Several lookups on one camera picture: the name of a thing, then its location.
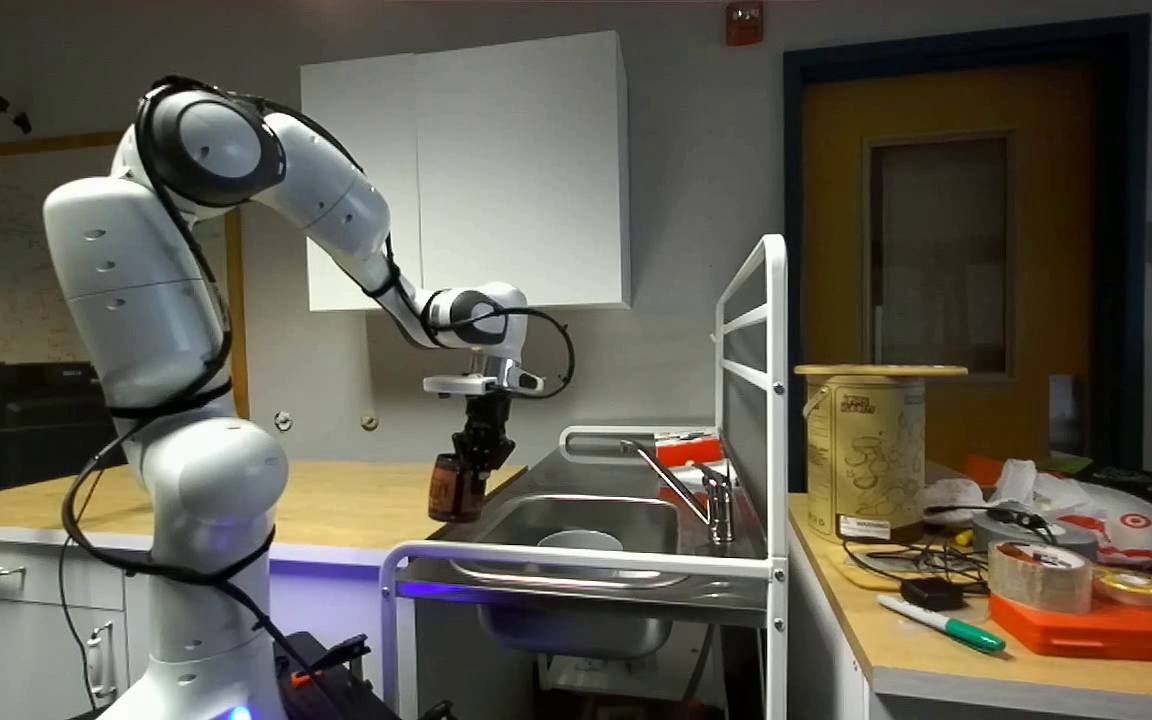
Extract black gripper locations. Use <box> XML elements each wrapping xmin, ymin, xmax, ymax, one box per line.
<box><xmin>449</xmin><ymin>394</ymin><xmax>516</xmax><ymax>520</ymax></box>

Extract brown mug cup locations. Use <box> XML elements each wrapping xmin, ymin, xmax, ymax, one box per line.
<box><xmin>427</xmin><ymin>454</ymin><xmax>481</xmax><ymax>520</ymax></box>

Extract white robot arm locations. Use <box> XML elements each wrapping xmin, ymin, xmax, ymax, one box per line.
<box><xmin>43</xmin><ymin>75</ymin><xmax>543</xmax><ymax>720</ymax></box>

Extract white plate in sink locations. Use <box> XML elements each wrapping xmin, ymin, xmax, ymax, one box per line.
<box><xmin>538</xmin><ymin>529</ymin><xmax>623</xmax><ymax>553</ymax></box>

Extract stainless steel sink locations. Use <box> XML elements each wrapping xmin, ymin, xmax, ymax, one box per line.
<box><xmin>424</xmin><ymin>435</ymin><xmax>766</xmax><ymax>662</ymax></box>

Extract chrome sink faucet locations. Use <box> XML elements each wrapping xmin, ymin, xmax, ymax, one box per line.
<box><xmin>635</xmin><ymin>443</ymin><xmax>737</xmax><ymax>553</ymax></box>

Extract red sponge item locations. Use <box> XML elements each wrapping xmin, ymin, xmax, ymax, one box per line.
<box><xmin>652</xmin><ymin>435</ymin><xmax>725</xmax><ymax>469</ymax></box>

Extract large cardboard spool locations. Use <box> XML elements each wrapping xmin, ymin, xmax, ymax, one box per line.
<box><xmin>797</xmin><ymin>365</ymin><xmax>964</xmax><ymax>539</ymax></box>

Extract white base cabinet drawers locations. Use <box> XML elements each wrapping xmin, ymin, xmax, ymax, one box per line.
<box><xmin>0</xmin><ymin>532</ymin><xmax>391</xmax><ymax>720</ymax></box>

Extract black monitor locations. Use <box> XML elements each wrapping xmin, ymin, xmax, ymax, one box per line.
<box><xmin>0</xmin><ymin>361</ymin><xmax>112</xmax><ymax>489</ymax></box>

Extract small black box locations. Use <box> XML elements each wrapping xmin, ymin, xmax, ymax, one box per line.
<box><xmin>901</xmin><ymin>580</ymin><xmax>968</xmax><ymax>614</ymax></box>

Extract green marker pen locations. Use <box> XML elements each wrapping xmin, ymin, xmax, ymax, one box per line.
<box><xmin>875</xmin><ymin>598</ymin><xmax>1007</xmax><ymax>656</ymax></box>

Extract red fire alarm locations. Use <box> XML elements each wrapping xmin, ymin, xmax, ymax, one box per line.
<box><xmin>725</xmin><ymin>0</ymin><xmax>766</xmax><ymax>49</ymax></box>

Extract yellow door with window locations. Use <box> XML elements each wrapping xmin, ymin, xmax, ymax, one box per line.
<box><xmin>784</xmin><ymin>16</ymin><xmax>1152</xmax><ymax>469</ymax></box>

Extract white plastic bag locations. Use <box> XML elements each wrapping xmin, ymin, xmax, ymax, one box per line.
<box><xmin>925</xmin><ymin>462</ymin><xmax>1152</xmax><ymax>568</ymax></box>

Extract round tin lid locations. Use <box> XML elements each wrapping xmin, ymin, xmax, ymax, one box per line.
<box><xmin>1098</xmin><ymin>568</ymin><xmax>1152</xmax><ymax>609</ymax></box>

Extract orange flat box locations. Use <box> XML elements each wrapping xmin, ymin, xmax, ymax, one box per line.
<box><xmin>990</xmin><ymin>598</ymin><xmax>1152</xmax><ymax>662</ymax></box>

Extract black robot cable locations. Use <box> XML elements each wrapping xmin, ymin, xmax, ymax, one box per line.
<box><xmin>481</xmin><ymin>304</ymin><xmax>580</xmax><ymax>403</ymax></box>

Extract white metal rack frame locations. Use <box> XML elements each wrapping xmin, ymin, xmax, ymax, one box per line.
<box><xmin>380</xmin><ymin>233</ymin><xmax>791</xmax><ymax>720</ymax></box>

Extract white wall cabinet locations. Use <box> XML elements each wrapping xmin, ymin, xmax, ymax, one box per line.
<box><xmin>301</xmin><ymin>32</ymin><xmax>633</xmax><ymax>307</ymax></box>

